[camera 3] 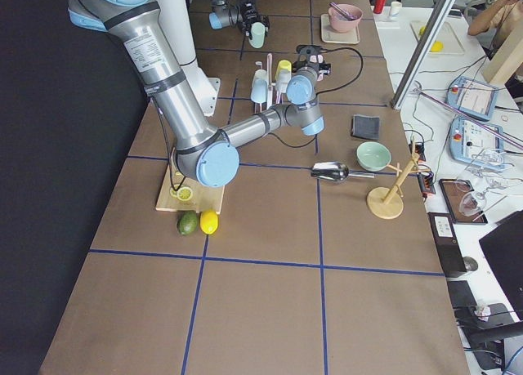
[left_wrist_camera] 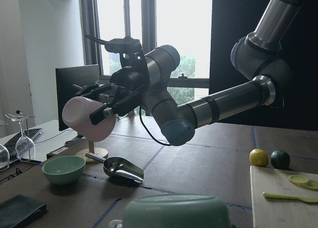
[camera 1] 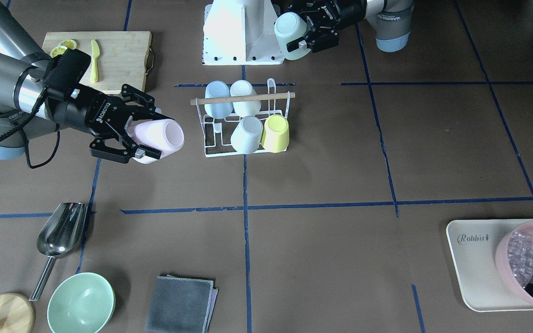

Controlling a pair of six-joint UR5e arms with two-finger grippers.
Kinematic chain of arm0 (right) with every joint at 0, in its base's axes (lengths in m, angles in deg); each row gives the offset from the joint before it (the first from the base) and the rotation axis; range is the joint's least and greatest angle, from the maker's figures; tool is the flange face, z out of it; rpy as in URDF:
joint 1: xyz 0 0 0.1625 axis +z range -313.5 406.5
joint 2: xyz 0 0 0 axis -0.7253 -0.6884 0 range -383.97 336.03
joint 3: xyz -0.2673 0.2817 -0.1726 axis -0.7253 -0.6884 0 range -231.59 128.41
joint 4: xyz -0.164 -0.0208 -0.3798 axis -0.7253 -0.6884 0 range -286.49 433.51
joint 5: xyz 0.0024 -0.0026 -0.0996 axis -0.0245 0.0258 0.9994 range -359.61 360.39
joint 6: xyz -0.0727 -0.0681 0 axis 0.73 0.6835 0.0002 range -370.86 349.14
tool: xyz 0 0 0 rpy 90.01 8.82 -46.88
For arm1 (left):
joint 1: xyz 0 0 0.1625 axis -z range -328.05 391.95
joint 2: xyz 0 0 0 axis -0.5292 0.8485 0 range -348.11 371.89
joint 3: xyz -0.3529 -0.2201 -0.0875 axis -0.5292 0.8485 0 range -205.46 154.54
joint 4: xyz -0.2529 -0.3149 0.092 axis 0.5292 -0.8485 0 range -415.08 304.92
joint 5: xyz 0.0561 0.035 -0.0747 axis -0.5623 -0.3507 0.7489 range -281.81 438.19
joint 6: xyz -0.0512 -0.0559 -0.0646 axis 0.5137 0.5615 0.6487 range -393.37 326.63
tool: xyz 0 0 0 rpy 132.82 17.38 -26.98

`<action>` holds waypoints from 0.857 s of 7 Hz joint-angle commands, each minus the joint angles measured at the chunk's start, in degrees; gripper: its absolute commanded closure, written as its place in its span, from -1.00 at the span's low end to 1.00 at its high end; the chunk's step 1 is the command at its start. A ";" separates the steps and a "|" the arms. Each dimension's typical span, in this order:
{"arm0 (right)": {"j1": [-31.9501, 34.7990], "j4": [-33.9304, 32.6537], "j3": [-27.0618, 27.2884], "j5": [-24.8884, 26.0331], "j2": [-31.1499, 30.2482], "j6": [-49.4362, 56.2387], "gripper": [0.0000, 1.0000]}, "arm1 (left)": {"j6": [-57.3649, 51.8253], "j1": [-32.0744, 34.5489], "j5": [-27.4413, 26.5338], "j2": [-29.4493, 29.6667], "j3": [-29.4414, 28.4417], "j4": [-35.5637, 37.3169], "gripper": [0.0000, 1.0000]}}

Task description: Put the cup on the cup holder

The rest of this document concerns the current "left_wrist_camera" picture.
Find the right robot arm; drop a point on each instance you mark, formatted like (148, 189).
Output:
(262, 69)

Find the yellow lemon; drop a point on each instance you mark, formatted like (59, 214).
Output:
(258, 157)

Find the wooden mug tree stand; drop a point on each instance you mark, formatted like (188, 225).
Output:
(91, 147)

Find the black keyboard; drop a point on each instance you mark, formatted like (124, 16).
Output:
(31, 133)

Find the yellow plastic knife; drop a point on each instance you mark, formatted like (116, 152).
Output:
(289, 197)

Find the wooden cutting board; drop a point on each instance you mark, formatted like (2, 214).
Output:
(281, 213)

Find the green bowl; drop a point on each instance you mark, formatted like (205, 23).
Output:
(64, 170)

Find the pink cup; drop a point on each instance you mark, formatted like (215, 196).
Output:
(76, 113)

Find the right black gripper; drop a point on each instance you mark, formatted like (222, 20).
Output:
(121, 95)

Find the lemon slice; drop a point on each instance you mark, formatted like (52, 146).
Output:
(298, 179)
(312, 185)

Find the green cup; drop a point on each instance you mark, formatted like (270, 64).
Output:
(175, 211)

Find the grey folded cloth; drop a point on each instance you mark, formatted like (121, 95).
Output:
(20, 211)

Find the green avocado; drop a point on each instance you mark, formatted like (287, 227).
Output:
(280, 160)

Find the steel scoop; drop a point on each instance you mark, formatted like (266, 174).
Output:
(119, 168)

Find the wine glass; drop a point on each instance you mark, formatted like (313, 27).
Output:
(25, 148)

